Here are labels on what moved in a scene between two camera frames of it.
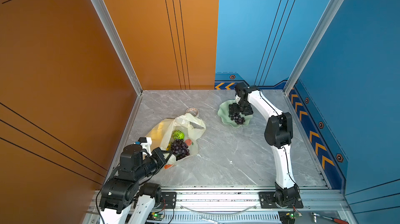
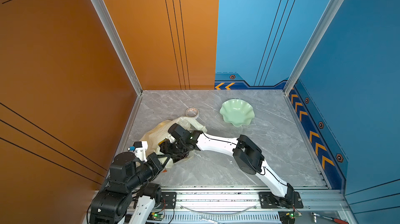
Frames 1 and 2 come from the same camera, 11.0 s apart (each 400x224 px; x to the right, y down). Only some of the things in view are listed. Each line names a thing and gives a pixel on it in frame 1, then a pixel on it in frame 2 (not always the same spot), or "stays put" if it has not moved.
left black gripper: x=157 y=153 stays put
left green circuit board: x=157 y=215 stays put
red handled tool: x=334 y=219 stays put
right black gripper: x=247 y=112 → x=167 y=144
